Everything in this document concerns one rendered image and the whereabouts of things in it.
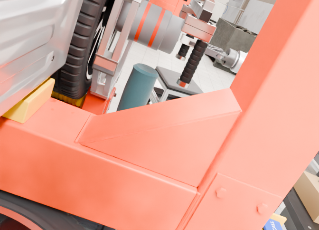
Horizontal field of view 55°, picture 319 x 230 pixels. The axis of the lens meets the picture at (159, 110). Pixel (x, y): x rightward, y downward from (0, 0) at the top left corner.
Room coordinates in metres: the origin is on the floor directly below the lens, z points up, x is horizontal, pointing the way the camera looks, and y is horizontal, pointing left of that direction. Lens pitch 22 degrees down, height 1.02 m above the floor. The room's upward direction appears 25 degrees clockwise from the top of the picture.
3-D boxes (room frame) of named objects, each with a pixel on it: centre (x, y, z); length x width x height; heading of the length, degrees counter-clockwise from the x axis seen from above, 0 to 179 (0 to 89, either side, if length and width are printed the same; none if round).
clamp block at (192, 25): (0.93, 0.00, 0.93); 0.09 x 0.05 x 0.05; 97
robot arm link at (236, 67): (1.30, -0.22, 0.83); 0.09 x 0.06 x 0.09; 7
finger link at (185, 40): (1.25, 0.00, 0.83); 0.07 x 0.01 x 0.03; 97
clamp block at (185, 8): (1.26, 0.04, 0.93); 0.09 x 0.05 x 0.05; 97
